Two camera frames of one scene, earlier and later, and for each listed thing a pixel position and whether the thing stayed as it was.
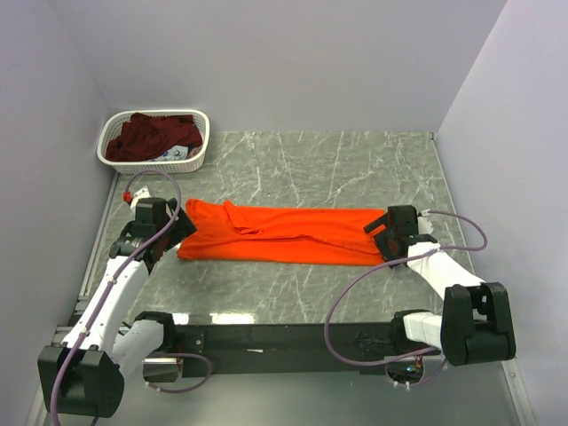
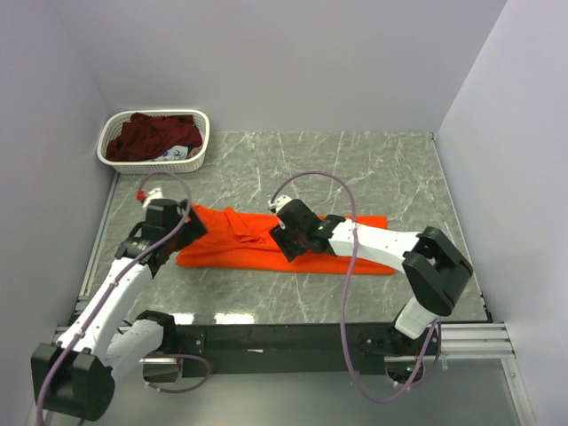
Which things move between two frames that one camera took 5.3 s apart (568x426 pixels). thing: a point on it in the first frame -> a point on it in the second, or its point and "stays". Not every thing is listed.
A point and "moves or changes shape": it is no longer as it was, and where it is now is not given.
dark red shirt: (145, 137) stays
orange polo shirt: (236, 232) moves or changes shape
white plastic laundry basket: (194, 163) stays
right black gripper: (380, 238) -> (281, 234)
